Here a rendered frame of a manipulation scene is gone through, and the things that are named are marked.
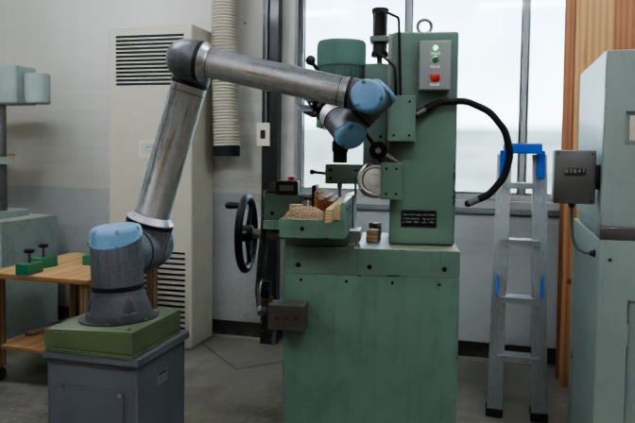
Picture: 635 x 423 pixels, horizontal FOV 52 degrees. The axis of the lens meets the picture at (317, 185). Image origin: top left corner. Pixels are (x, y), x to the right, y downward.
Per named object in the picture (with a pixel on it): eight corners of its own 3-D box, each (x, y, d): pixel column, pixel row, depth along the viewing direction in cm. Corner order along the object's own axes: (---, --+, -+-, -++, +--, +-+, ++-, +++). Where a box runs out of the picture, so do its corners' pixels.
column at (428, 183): (388, 236, 247) (392, 42, 243) (449, 237, 244) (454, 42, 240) (388, 244, 224) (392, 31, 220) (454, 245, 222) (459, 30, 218)
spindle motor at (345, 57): (318, 129, 245) (319, 45, 243) (366, 129, 243) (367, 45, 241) (313, 127, 227) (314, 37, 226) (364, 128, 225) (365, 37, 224)
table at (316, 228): (282, 217, 269) (282, 203, 269) (356, 219, 266) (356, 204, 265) (248, 236, 209) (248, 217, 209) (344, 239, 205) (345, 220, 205)
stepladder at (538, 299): (485, 407, 291) (491, 143, 297) (545, 413, 285) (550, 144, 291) (485, 418, 276) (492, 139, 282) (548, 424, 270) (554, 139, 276)
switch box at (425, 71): (418, 91, 220) (419, 42, 220) (448, 91, 219) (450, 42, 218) (419, 90, 214) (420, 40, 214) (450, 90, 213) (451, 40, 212)
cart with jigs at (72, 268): (73, 344, 373) (72, 231, 369) (163, 354, 357) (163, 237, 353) (-16, 382, 310) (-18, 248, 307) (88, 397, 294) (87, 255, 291)
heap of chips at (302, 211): (286, 215, 218) (286, 204, 217) (328, 216, 216) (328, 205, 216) (282, 218, 209) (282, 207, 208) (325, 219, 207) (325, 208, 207)
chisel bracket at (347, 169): (326, 186, 240) (327, 163, 240) (365, 187, 239) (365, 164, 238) (324, 188, 233) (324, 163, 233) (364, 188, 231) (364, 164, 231)
